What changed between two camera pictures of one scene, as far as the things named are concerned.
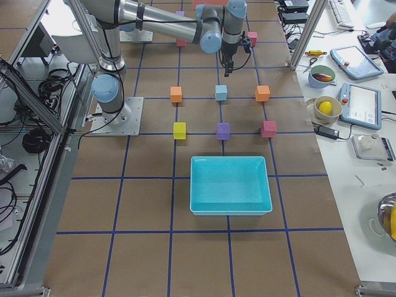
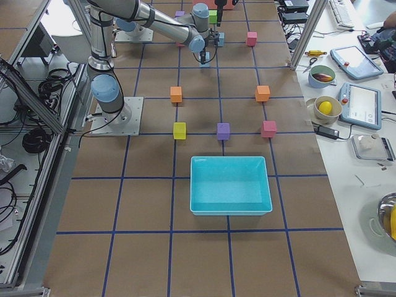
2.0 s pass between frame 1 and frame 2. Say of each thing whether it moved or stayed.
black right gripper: moved
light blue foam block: moved
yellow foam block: stayed
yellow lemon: stayed
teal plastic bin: stayed
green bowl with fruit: stayed
